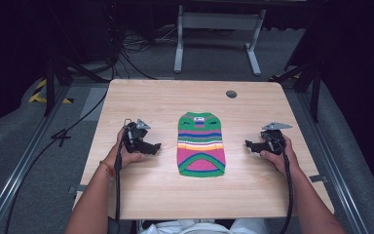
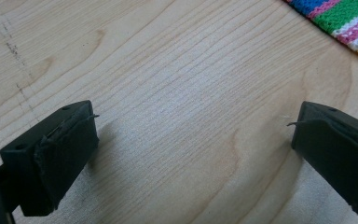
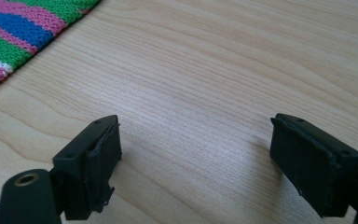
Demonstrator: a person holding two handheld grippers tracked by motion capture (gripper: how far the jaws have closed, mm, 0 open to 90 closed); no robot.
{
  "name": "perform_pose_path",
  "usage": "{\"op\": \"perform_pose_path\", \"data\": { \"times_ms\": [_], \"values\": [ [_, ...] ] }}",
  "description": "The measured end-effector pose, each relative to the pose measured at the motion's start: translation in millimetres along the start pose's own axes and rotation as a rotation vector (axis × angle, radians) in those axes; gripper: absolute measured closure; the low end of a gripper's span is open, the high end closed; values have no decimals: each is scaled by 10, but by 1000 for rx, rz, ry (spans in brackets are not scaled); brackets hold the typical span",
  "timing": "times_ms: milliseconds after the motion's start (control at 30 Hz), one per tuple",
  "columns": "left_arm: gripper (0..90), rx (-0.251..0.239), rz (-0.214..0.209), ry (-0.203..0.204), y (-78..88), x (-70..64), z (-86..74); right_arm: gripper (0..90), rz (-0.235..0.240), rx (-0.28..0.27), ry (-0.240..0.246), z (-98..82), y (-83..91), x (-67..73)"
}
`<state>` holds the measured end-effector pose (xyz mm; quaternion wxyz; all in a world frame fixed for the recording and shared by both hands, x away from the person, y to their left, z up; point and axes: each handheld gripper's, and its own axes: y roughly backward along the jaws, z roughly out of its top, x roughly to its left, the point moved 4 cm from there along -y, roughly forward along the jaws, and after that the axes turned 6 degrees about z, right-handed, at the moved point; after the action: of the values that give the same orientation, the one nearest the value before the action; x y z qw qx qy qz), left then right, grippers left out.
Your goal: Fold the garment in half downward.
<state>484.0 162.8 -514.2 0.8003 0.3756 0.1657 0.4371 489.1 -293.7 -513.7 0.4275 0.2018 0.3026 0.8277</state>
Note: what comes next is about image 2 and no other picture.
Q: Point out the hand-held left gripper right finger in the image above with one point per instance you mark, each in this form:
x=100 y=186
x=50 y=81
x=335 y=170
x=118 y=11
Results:
x=338 y=155

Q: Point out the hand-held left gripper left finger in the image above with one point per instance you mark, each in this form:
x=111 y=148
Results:
x=52 y=161

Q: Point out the multicoloured striped knitted cloth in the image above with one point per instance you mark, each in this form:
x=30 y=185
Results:
x=345 y=18

